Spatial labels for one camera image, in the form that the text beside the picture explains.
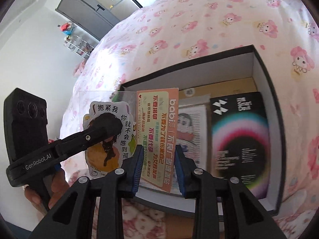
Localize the black storage box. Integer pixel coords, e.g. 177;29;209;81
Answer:
119;45;286;215

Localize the pink cartoon print bedspread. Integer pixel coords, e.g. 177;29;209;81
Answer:
60;0;318;238

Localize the orange babi sticker card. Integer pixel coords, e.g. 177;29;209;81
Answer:
136;88;179;193

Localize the brown cardboard sheet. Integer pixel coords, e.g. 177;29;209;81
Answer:
179;77;258;99

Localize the black Smart Deal box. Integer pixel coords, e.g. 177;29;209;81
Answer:
210;92;270;199

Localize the person's left hand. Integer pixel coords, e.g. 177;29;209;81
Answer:
24;167;70;210

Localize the white shelf rack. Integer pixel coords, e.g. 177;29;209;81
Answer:
64;35;94;59

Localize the cartoon girl sticker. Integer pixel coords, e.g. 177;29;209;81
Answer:
83;101;136;179

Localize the pink plush toy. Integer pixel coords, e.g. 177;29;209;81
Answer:
59;22;75;36

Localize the grey door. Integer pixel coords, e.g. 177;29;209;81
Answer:
56;0;119;40

